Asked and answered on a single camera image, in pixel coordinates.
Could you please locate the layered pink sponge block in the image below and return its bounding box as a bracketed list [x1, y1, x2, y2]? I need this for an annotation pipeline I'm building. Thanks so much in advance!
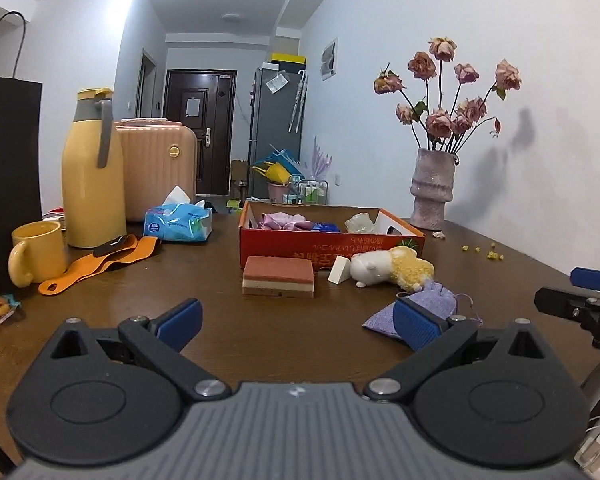
[242, 256, 315, 298]

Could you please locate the dark brown entrance door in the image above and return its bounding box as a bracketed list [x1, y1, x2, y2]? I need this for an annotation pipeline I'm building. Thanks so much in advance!
[162, 70, 237, 195]

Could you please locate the pink hard-shell suitcase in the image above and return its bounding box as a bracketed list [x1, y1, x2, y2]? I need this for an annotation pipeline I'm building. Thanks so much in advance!
[114, 118, 198, 222]

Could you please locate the white yellow plush toy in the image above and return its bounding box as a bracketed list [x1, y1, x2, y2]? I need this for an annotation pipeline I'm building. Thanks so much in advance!
[350, 246, 434, 292]

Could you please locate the white wedge makeup sponge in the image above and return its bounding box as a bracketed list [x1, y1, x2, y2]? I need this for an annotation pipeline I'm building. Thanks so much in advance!
[327, 256, 351, 285]

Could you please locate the brown cardboard box on floor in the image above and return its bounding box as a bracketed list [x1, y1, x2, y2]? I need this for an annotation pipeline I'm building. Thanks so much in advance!
[230, 159, 249, 200]

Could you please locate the wall electrical panel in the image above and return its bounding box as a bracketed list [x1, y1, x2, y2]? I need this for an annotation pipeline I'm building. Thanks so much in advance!
[320, 39, 338, 81]

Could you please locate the blue tissue pack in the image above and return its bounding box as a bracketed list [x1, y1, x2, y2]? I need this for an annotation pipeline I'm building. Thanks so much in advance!
[143, 185, 213, 244]

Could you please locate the blue wet wipes packet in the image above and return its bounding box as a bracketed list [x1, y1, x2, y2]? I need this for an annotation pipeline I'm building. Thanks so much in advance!
[312, 222, 340, 233]

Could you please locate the yellow thermos jug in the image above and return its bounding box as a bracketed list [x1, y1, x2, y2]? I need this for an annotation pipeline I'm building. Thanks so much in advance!
[61, 88, 126, 249]

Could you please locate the dried pink rose bouquet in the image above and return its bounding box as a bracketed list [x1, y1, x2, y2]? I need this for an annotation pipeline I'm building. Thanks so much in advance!
[373, 36, 522, 157]

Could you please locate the blue yellow bag pile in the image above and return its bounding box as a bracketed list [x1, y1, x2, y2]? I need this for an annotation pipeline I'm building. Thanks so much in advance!
[251, 148, 304, 185]

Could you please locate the wire rack with bottles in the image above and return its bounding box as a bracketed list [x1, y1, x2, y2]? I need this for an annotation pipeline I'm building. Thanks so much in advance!
[289, 176, 328, 205]

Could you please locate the grey refrigerator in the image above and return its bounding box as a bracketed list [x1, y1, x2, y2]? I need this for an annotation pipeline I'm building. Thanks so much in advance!
[247, 68, 302, 198]

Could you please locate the pink textured ceramic vase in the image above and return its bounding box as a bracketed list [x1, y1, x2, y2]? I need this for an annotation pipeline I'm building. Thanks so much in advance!
[411, 148, 456, 231]

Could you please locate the yellow ceramic mug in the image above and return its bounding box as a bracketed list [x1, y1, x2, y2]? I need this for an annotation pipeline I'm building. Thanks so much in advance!
[8, 220, 68, 288]

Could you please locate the black paper shopping bag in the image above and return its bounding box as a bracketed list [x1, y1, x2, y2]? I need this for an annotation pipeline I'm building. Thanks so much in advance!
[0, 76, 43, 295]

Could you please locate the yellow box on refrigerator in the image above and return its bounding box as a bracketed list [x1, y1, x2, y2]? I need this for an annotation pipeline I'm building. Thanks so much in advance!
[271, 52, 306, 65]

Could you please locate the red orange cardboard box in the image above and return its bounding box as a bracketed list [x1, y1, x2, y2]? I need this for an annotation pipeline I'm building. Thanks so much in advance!
[238, 200, 426, 270]

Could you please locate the pink satin bow scrunchie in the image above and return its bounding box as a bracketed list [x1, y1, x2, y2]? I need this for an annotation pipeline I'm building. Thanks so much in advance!
[259, 211, 314, 231]

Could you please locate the purple drawstring pouch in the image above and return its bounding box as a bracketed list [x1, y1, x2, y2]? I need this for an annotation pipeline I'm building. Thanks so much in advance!
[363, 282, 483, 351]

